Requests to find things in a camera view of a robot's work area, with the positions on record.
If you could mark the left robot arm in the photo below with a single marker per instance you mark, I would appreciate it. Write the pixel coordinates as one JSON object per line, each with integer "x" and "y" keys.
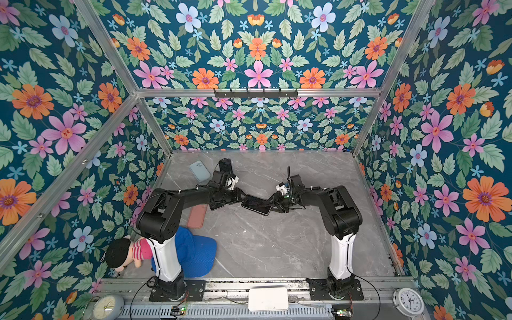
{"x": 159, "y": 223}

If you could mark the black phone case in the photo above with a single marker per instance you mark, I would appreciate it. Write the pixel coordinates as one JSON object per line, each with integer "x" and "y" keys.
{"x": 257, "y": 205}

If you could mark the light blue phone case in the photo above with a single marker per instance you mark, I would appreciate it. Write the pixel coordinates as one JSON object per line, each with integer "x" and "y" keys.
{"x": 200, "y": 171}

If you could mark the plush doll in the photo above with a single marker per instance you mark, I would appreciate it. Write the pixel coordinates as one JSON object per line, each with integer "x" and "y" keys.
{"x": 123, "y": 252}

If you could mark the pink phone case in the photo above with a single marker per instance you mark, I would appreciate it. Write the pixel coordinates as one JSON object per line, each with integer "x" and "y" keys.
{"x": 197, "y": 217}

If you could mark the right round clock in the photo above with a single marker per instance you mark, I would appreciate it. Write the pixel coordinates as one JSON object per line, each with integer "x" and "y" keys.
{"x": 408, "y": 302}

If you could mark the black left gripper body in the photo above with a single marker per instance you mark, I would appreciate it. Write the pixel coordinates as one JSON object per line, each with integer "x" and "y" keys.
{"x": 228, "y": 196}

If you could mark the round clock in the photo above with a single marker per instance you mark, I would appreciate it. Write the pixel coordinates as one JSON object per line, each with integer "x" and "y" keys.
{"x": 408, "y": 302}
{"x": 108, "y": 307}

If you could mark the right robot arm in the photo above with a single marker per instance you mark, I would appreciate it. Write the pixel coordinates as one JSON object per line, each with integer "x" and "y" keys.
{"x": 341, "y": 219}

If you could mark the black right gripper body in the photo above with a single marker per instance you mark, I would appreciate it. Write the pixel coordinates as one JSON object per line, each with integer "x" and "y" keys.
{"x": 284, "y": 202}

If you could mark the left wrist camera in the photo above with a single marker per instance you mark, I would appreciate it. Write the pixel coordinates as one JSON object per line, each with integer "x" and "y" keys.
{"x": 231, "y": 183}

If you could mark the left round clock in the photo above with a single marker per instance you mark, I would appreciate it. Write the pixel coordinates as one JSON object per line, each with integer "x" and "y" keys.
{"x": 108, "y": 307}

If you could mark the blue cap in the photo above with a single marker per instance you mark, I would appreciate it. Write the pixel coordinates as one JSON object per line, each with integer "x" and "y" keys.
{"x": 184, "y": 253}

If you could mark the black hook rail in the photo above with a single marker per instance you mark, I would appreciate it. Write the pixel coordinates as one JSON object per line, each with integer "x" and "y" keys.
{"x": 255, "y": 93}

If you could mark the white box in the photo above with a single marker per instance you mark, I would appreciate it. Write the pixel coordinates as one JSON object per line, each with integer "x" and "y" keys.
{"x": 268, "y": 299}

